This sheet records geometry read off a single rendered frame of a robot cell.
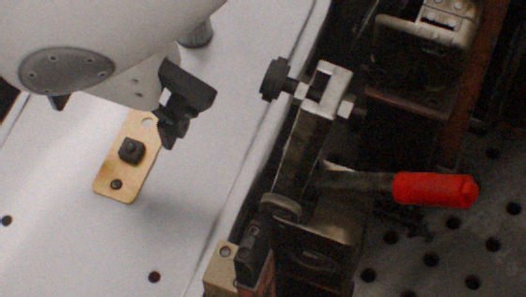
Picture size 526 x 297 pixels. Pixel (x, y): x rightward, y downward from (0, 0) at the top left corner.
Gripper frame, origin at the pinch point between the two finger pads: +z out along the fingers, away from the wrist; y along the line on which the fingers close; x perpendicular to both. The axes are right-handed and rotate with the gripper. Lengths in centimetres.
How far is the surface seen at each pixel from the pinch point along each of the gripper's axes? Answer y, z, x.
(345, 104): -17.6, -12.4, 0.1
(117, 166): 0.7, 7.7, 1.7
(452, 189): -25.2, -6.4, 0.4
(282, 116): -10.0, 8.0, -7.4
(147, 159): -1.3, 7.7, 0.2
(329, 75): -16.1, -13.1, -1.1
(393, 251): -20.8, 38.4, -10.6
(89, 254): -0.3, 8.0, 9.2
